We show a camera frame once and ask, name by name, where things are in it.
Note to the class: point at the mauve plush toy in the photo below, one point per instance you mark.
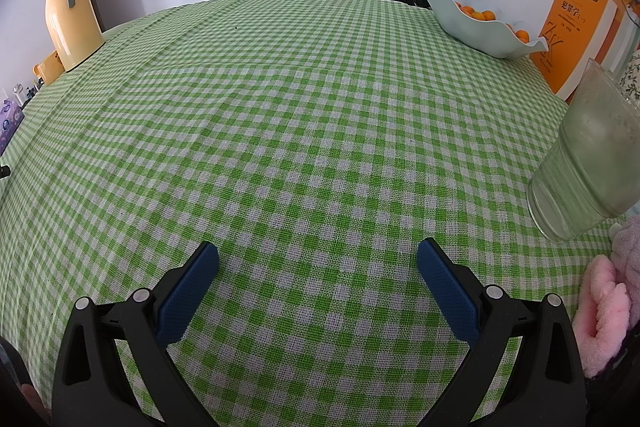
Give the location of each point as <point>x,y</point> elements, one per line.
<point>629,252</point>

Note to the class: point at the yellow thermos jug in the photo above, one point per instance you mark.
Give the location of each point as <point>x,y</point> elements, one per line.
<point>70,32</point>

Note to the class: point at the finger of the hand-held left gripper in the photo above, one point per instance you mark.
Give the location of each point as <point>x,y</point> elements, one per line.
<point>4,171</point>

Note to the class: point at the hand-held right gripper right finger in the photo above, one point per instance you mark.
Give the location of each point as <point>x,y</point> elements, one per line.
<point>447,292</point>

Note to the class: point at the green checked tablecloth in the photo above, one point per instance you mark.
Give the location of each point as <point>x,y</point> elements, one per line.
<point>300,132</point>

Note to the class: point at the pile of small oranges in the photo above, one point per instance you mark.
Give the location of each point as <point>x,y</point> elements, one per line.
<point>480,14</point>

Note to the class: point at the orange book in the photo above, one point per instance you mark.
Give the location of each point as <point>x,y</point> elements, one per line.
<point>570,37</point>
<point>625,32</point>

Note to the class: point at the pale green fruit bowl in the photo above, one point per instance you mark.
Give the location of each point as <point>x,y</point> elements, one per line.
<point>475,37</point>

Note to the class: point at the ribbed drinking glass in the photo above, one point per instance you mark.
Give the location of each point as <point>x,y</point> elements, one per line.
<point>580,167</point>

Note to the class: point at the purple tissue pack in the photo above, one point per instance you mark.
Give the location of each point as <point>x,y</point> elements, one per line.
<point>9,122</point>

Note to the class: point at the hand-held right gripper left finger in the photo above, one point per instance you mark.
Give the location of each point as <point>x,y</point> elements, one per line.
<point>187,292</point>

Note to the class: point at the pink plush toy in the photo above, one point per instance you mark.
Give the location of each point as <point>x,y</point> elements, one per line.
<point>605,307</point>

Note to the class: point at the yellow cup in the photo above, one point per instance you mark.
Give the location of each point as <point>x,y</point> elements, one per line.
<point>50,67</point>

